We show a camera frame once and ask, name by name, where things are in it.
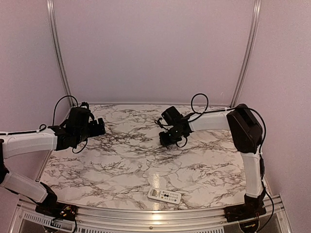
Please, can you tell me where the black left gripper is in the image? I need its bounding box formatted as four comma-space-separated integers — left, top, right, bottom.
76, 117, 106, 145

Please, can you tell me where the white remote control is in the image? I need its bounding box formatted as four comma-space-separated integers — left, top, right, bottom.
147, 187, 181, 204

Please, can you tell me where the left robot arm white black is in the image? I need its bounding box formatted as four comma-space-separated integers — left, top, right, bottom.
0, 107, 105, 216

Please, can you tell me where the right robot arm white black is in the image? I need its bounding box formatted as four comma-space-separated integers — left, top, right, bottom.
159, 104, 266, 217

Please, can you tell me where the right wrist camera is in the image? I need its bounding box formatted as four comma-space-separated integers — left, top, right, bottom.
155, 117, 167, 129

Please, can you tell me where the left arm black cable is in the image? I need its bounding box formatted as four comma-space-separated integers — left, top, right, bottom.
38, 95, 88, 154

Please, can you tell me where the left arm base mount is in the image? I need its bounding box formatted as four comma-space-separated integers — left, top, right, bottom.
35, 202, 78, 221

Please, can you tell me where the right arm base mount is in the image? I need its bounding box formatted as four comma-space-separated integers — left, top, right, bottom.
224, 204, 266, 222

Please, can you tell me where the front aluminium rail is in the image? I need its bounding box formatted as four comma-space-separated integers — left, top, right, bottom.
8, 196, 292, 233

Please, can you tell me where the left aluminium frame post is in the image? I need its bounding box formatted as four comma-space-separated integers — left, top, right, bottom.
46, 0, 71, 95

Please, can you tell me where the aluminium frame post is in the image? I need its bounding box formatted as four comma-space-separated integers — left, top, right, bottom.
46, 0, 71, 95
230, 0, 262, 107

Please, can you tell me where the right aluminium frame post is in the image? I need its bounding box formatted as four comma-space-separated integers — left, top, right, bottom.
230, 0, 262, 107

